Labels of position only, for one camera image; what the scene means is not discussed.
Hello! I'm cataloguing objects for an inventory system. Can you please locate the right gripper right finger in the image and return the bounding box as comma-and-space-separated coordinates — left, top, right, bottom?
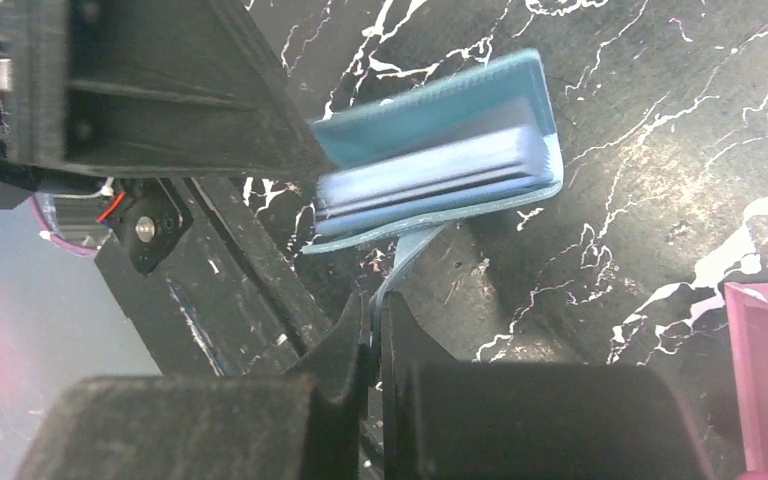
381, 292, 714, 479

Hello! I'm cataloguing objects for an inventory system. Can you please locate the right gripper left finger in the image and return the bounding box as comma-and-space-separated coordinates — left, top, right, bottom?
17, 292, 369, 479

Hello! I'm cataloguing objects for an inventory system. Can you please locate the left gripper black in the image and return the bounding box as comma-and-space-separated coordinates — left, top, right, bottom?
0, 1, 325, 210

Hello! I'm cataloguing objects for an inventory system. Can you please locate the blue card holder wallet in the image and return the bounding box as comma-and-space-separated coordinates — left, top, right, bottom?
306, 49, 564, 345

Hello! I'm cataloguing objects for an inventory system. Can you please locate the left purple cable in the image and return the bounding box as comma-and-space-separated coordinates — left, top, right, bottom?
31, 193, 104, 258

